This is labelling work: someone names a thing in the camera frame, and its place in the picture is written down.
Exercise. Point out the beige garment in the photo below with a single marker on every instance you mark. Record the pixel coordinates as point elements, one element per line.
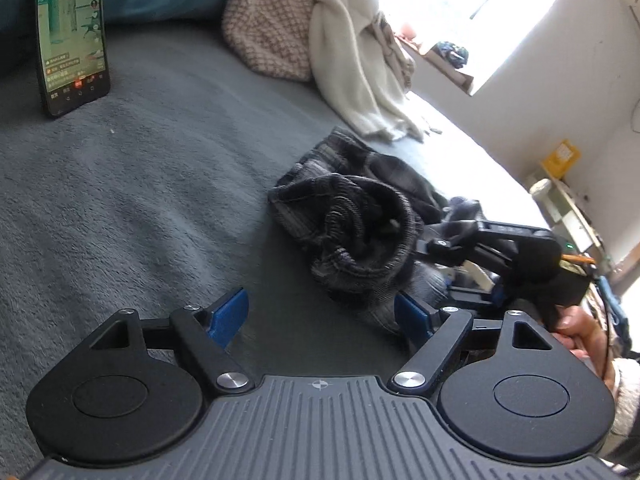
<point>392,55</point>

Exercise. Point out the cream knit sweater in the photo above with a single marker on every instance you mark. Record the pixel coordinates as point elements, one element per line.
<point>350,60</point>

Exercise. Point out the person's right forearm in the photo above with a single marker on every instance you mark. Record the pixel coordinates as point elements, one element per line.
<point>625,405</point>

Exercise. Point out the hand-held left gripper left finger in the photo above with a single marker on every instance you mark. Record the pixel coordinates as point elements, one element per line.
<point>230,312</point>

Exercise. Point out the folded blue jeans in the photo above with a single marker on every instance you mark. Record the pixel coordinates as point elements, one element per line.
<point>609,300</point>

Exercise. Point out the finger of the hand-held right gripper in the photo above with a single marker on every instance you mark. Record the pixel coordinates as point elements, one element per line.
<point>470,296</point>
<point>440,246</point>

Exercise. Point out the cardboard box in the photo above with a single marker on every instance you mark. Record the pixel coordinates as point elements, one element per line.
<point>450,67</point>

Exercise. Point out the white bedpost finial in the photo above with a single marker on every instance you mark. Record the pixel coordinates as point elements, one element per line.
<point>540,189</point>

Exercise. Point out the yellow box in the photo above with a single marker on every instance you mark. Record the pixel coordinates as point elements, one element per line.
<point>562,159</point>

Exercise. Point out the white desk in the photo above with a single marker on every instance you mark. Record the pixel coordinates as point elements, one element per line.
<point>570,215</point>

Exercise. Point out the pink pot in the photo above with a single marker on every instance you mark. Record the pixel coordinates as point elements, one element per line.
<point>406,32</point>

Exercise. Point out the person's right hand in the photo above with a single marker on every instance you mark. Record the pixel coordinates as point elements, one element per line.
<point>582,330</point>

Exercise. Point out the black white plaid shirt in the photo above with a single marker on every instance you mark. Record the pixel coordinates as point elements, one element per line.
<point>350,220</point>

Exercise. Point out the pink checked knit cloth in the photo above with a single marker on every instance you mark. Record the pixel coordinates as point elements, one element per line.
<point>270,20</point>

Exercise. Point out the black smartphone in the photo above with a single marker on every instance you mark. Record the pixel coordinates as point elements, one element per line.
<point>72,40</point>

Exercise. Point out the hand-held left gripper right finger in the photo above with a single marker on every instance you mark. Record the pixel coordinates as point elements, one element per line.
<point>412,317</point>

